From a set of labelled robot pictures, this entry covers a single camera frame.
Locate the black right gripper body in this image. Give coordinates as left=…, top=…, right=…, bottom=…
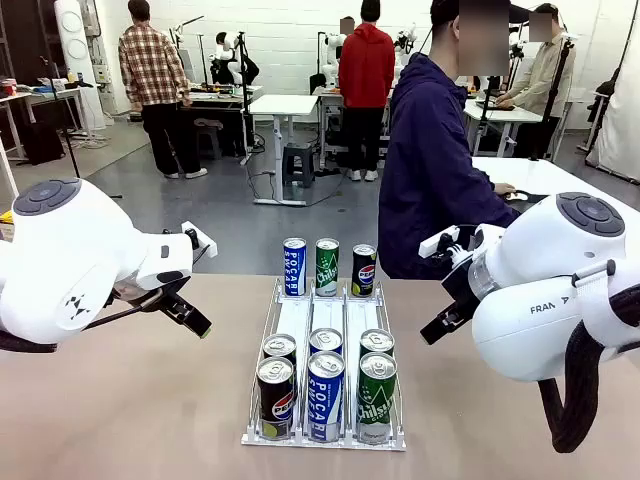
left=438, top=263, right=481, bottom=314

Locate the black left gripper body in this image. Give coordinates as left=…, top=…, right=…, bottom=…
left=112, top=271, right=194, bottom=308

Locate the black Pepsi can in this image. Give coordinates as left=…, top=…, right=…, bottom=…
left=262, top=333, right=298, bottom=366
left=352, top=243, right=378, bottom=299
left=256, top=356, right=296, bottom=441

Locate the blue Pocari Sweat can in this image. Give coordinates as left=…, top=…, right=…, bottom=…
left=306, top=351, right=346, bottom=444
left=282, top=237, right=308, bottom=297
left=308, top=327, right=344, bottom=357

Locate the person's left forearm navy sleeve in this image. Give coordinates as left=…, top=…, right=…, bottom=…
left=472, top=169, right=501, bottom=195

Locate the person's right forearm navy sleeve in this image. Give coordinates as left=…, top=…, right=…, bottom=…
left=477, top=195, right=522, bottom=230

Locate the person in navy jacket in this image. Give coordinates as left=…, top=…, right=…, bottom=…
left=378, top=0, right=521, bottom=280

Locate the person in plaid shirt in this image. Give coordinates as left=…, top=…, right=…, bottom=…
left=118, top=0, right=209, bottom=180

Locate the person in beige jacket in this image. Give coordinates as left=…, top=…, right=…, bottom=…
left=494, top=3, right=576, bottom=161

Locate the person in red hoodie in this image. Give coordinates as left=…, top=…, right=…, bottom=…
left=338, top=0, right=396, bottom=182

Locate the green Chilsung cider can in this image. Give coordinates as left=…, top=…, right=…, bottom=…
left=359, top=328, right=395, bottom=359
left=315, top=238, right=341, bottom=298
left=357, top=352, right=398, bottom=445

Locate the large white table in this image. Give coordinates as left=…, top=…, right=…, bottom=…
left=472, top=156, right=640, bottom=236

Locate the brown plastic stool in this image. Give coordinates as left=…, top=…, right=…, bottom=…
left=193, top=118, right=224, bottom=161

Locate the long white work desk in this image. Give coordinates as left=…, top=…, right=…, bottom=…
left=462, top=97, right=544, bottom=159

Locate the grey plastic stool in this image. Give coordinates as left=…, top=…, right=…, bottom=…
left=282, top=142, right=316, bottom=189

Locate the white height-adjustable desk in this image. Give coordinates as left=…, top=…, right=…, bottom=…
left=248, top=94, right=320, bottom=206

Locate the tall black tripod stand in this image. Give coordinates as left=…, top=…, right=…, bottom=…
left=529, top=37, right=576, bottom=162

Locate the white hanging backdrop sheet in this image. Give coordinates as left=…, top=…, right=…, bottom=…
left=585, top=64, right=640, bottom=184

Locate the cluttered white side table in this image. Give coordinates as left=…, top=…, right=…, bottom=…
left=0, top=82, right=87, bottom=161

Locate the white tower air conditioner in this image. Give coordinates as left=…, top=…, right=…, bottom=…
left=53, top=0, right=109, bottom=131

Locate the thin black cable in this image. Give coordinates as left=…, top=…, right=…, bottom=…
left=82, top=294, right=169, bottom=332

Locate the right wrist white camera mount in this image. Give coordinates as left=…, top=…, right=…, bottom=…
left=418, top=224, right=501, bottom=262

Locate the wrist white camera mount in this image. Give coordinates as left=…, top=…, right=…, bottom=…
left=181, top=221, right=219, bottom=259
left=418, top=224, right=501, bottom=262

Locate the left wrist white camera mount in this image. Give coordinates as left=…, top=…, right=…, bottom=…
left=181, top=221, right=219, bottom=259

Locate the white wire can rack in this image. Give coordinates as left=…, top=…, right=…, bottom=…
left=240, top=276, right=407, bottom=453

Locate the right arm black sleeved cable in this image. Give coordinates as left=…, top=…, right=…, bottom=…
left=537, top=288, right=640, bottom=454

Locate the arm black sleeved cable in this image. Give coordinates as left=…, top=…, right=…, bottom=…
left=0, top=328, right=59, bottom=354
left=537, top=288, right=640, bottom=454

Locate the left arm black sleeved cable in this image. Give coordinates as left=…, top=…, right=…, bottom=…
left=0, top=328, right=59, bottom=354

